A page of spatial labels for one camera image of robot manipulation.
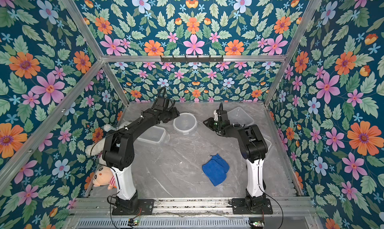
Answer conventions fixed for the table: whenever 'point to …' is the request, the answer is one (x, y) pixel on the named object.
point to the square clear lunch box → (238, 116)
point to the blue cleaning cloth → (215, 170)
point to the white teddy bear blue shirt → (96, 148)
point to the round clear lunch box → (186, 123)
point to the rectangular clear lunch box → (155, 134)
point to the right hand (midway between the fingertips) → (208, 119)
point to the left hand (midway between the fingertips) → (178, 112)
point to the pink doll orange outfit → (104, 176)
